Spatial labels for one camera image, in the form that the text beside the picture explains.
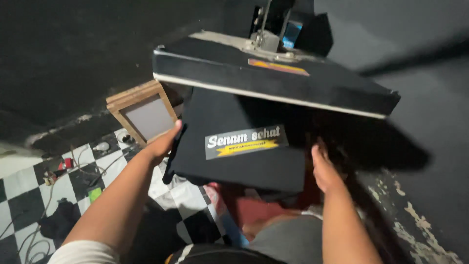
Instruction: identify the red cloth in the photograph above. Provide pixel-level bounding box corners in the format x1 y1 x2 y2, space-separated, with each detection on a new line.
204 172 323 239

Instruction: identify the wooden screen printing frame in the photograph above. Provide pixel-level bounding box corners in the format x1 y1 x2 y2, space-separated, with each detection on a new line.
106 79 179 148

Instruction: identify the white cable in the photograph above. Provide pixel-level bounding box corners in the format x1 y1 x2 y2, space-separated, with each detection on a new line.
0 145 136 264

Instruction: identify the person's left hand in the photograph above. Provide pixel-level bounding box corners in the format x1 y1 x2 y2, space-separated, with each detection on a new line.
145 120 182 166

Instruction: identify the person's right hand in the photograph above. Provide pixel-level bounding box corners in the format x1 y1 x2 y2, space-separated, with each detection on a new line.
311 137 348 194

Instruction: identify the printed transfer film sticker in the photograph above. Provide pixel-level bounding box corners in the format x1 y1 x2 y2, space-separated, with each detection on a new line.
204 125 289 161

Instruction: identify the black t-shirt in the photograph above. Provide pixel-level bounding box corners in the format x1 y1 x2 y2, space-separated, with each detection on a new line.
162 87 431 195

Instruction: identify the black heat press machine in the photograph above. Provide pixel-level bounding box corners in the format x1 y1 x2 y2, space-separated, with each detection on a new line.
152 0 401 120

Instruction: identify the black cloth heap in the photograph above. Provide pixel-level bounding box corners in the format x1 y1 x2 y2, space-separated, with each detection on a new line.
38 198 82 250

